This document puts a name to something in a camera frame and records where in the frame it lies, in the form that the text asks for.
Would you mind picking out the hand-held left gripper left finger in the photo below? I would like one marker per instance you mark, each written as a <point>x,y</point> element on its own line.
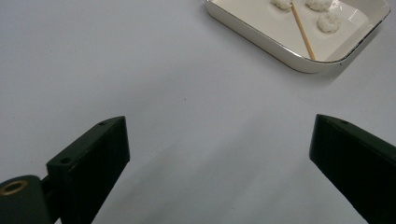
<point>93,161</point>

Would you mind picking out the cream enamel tray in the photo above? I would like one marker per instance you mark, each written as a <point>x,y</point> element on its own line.
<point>264,29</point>

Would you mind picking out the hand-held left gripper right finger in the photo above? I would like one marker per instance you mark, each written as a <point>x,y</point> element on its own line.
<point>355,165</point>

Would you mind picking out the wooden skewer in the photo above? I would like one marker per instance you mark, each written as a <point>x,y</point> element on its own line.
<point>302,31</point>

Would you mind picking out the white round food slice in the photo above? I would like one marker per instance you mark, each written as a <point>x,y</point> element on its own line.
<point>280,3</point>
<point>318,4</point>
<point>328,21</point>

